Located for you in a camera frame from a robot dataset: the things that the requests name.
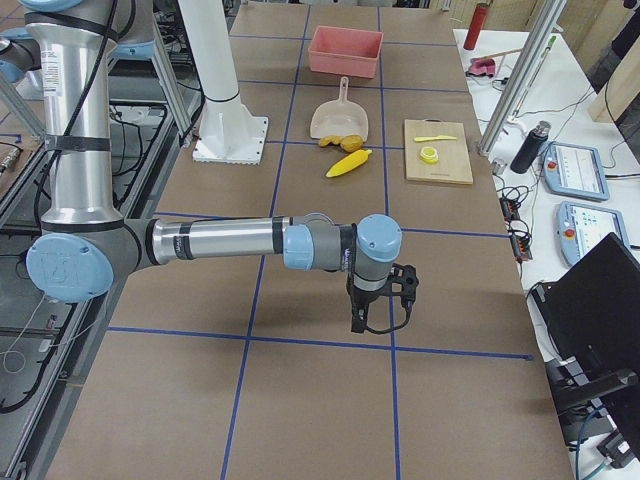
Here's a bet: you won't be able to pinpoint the black water bottle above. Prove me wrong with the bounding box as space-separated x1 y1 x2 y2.
509 120 551 174

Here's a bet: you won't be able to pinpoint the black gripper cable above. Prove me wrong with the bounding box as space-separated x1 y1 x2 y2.
360 297 414 335

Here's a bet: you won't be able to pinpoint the yellow toy lemon slices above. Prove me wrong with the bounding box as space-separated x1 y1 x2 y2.
419 146 439 165

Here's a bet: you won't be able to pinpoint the teach pendant tablet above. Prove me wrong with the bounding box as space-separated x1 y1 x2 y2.
556 201 630 266
542 142 610 202

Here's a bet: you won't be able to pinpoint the wooden cutting board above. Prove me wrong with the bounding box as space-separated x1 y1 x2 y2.
404 119 473 185

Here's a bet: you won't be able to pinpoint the beige plastic dustpan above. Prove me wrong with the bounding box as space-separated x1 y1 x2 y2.
310 76 369 140

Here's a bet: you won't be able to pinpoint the yellow toy corn cob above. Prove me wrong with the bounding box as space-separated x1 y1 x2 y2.
325 149 372 178

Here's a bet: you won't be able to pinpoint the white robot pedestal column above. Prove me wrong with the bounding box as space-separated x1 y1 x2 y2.
179 0 269 165

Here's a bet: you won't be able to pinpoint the black monitor with stand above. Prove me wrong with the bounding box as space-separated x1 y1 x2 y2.
530 233 639 456

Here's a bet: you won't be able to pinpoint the pink plastic bin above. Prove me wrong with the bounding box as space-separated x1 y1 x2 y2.
308 26 384 79

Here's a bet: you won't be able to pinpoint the black orange connector strip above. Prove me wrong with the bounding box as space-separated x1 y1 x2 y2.
499 198 533 263

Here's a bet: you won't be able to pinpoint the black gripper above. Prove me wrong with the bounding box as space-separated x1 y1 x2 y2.
346 263 418 333

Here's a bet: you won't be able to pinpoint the red water bottle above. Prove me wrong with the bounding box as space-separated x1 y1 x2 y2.
463 2 490 51

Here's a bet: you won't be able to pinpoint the pink cloth item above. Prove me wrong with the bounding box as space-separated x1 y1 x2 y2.
466 58 496 78

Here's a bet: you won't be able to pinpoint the brown toy potato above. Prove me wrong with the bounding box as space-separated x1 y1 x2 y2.
339 135 364 153

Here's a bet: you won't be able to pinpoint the aluminium frame post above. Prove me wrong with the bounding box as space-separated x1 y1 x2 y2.
478 0 567 157

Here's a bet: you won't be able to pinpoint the lower teach pendant tablet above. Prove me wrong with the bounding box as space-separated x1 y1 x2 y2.
556 201 630 266

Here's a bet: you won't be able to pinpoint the yellow plastic toy knife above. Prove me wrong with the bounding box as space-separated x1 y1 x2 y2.
413 134 458 143

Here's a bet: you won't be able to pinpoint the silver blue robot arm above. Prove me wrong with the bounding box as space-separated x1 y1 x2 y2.
25 1 419 333

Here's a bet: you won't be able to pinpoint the upper teach pendant tablet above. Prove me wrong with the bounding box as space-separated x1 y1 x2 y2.
542 142 610 202

